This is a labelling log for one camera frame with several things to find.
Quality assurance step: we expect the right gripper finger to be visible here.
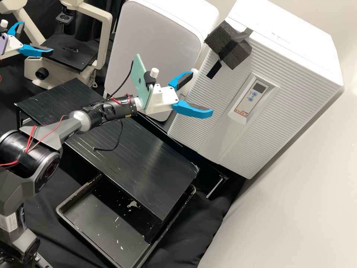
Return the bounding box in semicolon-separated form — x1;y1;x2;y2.
171;100;214;120
168;71;194;92

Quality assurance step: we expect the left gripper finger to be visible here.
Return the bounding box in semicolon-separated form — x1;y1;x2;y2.
19;44;54;57
7;21;25;36

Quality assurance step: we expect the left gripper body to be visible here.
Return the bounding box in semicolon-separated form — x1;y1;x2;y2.
0;34;25;60

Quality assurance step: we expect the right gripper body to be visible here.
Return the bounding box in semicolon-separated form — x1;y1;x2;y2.
144;82;180;115

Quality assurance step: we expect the incubator door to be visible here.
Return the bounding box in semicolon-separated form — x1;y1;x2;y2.
168;19;344;180

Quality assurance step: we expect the white incubator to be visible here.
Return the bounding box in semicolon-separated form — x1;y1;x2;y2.
194;0;344;90

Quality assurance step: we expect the cream microscope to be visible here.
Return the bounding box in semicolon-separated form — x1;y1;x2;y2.
0;0;113;86

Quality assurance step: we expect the white box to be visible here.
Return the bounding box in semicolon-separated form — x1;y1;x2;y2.
103;0;220;122

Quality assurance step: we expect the black platform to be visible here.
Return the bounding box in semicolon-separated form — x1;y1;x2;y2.
65;111;202;244
14;78;105;133

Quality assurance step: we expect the black tray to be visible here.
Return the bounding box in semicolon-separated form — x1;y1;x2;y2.
55;173;197;268

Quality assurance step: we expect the left wrist camera phone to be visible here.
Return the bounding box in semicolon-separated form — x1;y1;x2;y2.
0;19;9;56

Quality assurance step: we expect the wrist camera phone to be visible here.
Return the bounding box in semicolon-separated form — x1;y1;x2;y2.
0;19;9;56
131;53;160;112

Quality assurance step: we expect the right wrist camera phone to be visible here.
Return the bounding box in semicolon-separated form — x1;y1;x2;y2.
131;53;160;112

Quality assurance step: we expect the black cable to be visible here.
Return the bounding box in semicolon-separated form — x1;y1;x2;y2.
103;62;134;99

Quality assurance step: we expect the black wire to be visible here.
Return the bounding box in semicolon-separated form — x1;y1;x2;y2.
93;118;125;153

